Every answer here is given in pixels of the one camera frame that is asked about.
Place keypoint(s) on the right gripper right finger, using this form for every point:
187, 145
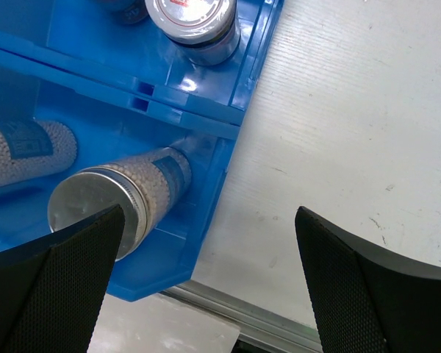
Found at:
366, 298

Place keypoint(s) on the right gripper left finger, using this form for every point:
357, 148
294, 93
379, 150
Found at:
52, 288

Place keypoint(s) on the silver-lid blue-label bottle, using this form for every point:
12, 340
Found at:
146, 186
31, 149

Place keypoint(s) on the blue three-compartment plastic bin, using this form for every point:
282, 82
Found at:
124, 90

